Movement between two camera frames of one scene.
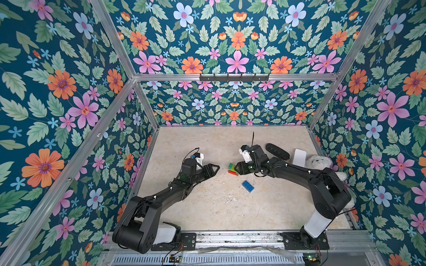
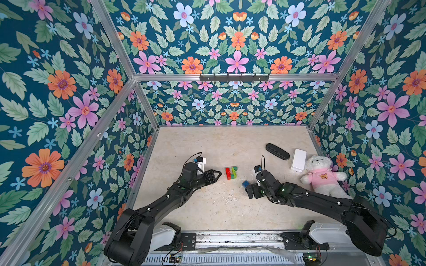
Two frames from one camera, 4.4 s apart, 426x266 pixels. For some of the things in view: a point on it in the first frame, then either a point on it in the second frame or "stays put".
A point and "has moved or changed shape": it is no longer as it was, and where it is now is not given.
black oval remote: (277, 151) stays put
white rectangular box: (299, 157) stays put
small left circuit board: (173, 259) stays put
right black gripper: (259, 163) -> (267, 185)
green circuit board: (312, 259) stays put
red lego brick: (233, 173) has moved or changed shape
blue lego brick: (249, 187) stays put
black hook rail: (234, 78) stays put
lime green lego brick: (233, 169) has moved or changed shape
